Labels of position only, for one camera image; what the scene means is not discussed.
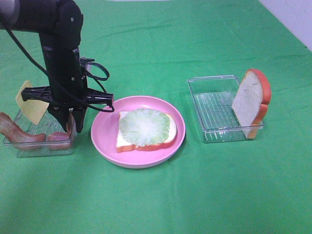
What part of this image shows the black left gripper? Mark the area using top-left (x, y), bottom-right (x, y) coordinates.
top-left (21, 75), bottom-right (114, 133)

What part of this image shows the bacon strip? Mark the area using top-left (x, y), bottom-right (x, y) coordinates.
top-left (0, 112), bottom-right (46, 143)
top-left (47, 114), bottom-right (75, 150)

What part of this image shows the toast bread slice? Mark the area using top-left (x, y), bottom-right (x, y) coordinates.
top-left (232, 69), bottom-right (272, 139)
top-left (116, 111), bottom-right (178, 154)

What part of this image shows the green lettuce leaf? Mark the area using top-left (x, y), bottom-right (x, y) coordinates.
top-left (118, 108), bottom-right (171, 148)

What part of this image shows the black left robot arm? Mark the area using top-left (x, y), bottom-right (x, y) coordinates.
top-left (0, 0), bottom-right (114, 132)

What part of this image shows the clear left ingredient tray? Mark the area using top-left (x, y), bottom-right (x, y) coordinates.
top-left (3, 109), bottom-right (77, 157)

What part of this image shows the yellow cheese slice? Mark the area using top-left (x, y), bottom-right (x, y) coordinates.
top-left (15, 80), bottom-right (49, 125)

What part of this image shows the pink round plate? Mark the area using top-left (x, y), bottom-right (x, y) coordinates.
top-left (91, 96), bottom-right (186, 169)

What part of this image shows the clear right bread tray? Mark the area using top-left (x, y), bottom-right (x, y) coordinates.
top-left (187, 75), bottom-right (264, 143)

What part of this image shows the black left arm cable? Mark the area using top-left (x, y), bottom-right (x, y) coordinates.
top-left (0, 21), bottom-right (115, 113)

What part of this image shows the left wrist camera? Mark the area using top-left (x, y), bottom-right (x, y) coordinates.
top-left (79, 57), bottom-right (95, 72)

